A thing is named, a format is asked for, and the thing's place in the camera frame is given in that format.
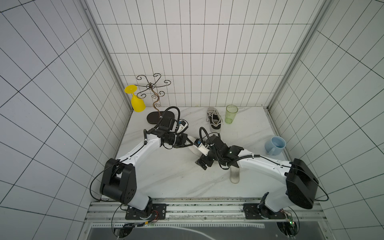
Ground white insole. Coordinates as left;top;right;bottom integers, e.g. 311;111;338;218
187;136;202;157
230;166;240;184

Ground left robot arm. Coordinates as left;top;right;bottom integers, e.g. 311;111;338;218
100;117;192;219

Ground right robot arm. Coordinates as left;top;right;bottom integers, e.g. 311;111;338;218
192;135;319;219

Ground black metal cup rack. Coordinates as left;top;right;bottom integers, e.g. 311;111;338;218
136;73;172;125

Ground right black white sneaker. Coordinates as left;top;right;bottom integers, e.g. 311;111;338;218
207;107;222;133

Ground yellow plastic wine glass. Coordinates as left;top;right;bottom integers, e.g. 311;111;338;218
125;85;146;113

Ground green transparent cup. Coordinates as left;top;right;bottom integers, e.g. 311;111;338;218
225;105;239;124

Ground blue mug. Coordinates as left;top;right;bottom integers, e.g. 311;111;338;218
265;136;287;156

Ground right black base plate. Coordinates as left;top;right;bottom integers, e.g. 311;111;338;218
243;204;286;220

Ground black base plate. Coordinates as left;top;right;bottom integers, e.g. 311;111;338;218
243;204;286;220
125;204;167;221

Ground aluminium mounting rail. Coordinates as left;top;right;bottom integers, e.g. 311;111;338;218
85;198;326;225

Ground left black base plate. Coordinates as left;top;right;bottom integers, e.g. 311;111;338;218
125;204;167;221

